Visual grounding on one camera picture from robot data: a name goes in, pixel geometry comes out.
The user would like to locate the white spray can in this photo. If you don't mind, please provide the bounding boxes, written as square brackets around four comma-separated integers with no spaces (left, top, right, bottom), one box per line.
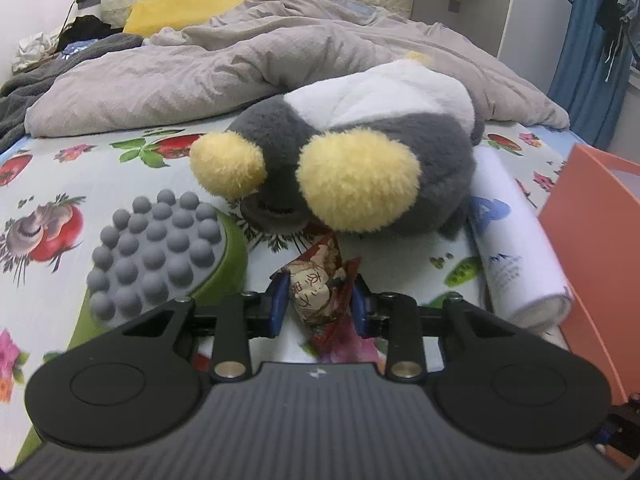
[470,146,573,333]

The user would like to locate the brown snack packet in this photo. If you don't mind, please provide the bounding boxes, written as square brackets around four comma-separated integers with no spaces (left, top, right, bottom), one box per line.
[271,232,361,356]

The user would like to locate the grey quilt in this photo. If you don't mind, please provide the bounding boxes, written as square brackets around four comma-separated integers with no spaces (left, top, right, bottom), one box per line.
[24,0,570,138]

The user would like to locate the floral plastic mat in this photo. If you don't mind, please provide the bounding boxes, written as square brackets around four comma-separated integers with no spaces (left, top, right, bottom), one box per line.
[1,119,570,470]

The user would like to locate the dark grey blanket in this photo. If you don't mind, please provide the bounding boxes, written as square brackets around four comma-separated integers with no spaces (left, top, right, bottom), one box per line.
[0,32,143,153]

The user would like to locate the grey penguin plush toy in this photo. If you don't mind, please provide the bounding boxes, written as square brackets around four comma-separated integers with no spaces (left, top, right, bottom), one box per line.
[190,58,484,238]

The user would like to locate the grey wardrobe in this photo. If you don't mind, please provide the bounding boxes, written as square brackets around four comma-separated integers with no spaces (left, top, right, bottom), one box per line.
[411,0,573,92]

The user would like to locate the black clothes pile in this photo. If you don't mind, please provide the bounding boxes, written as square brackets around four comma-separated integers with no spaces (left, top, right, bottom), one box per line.
[55,14,122,52]

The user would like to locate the hanging clothes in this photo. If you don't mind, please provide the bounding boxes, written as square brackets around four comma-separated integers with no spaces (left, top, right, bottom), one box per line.
[596,0,639,70]

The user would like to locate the orange cardboard box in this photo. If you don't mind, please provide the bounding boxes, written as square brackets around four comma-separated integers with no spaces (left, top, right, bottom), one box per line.
[539,144,640,404]

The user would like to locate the yellow pillow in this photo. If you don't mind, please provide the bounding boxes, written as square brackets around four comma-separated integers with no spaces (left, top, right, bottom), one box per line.
[124,0,244,38]

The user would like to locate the green massage hammer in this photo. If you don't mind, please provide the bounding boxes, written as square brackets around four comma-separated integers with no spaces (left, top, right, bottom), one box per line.
[1,190,248,464]

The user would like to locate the blue curtain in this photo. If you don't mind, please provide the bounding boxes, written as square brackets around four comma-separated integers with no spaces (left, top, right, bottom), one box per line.
[549,0,631,150]

